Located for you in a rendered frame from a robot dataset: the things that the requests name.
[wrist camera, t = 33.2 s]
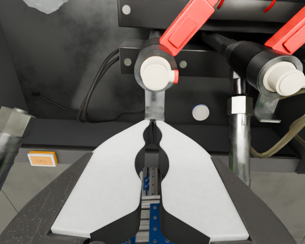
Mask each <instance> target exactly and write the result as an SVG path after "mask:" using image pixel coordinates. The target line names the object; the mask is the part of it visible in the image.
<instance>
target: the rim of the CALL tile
mask: <svg viewBox="0 0 305 244"><path fill-rule="evenodd" d="M30 156H45V157H51V159H52V162H53V165H33V164H32V161H31V158H30ZM28 157H29V160H30V163H31V165H32V166H49V167H55V166H56V162H55V158H54V154H44V153H28Z"/></svg>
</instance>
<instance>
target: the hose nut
mask: <svg viewBox="0 0 305 244"><path fill-rule="evenodd" d="M35 120H36V117H34V116H32V115H29V114H28V112H27V111H25V110H22V109H19V108H16V107H15V108H13V109H12V108H8V107H3V106H2V107H1V109H0V131H2V132H4V133H8V134H11V135H15V136H19V137H28V136H29V133H30V131H31V129H32V126H33V124H34V122H35Z"/></svg>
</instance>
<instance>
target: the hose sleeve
mask: <svg viewBox="0 0 305 244"><path fill-rule="evenodd" d="M23 140H24V137H19V136H15V135H11V134H8V133H4V132H2V131H0V191H1V189H2V187H3V184H4V182H5V180H6V178H7V176H8V173H9V171H10V169H11V167H12V166H13V164H14V160H15V158H16V156H17V155H18V153H19V149H20V147H21V144H22V142H23Z"/></svg>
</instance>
